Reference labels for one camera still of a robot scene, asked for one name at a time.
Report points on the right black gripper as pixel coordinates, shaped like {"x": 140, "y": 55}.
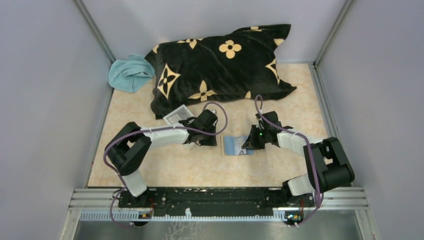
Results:
{"x": 251, "y": 143}

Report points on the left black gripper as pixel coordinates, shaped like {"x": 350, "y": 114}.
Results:
{"x": 212, "y": 142}

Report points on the white credit card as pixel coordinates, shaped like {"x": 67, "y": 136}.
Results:
{"x": 238, "y": 143}

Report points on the beige card holder wallet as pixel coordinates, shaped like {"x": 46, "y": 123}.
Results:
{"x": 231, "y": 146}

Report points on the white plastic card box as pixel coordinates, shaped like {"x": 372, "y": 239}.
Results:
{"x": 179, "y": 114}

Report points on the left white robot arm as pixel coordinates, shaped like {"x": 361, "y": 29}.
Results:
{"x": 127, "y": 150}

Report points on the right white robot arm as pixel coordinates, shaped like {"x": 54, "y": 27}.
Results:
{"x": 326, "y": 162}

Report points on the black floral pillow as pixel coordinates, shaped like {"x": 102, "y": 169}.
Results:
{"x": 226, "y": 68}

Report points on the light blue cloth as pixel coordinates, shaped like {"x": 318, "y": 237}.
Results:
{"x": 130, "y": 75}

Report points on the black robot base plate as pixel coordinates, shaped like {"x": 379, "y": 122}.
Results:
{"x": 214, "y": 202}

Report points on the aluminium frame rail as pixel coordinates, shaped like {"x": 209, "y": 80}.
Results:
{"x": 102, "y": 204}

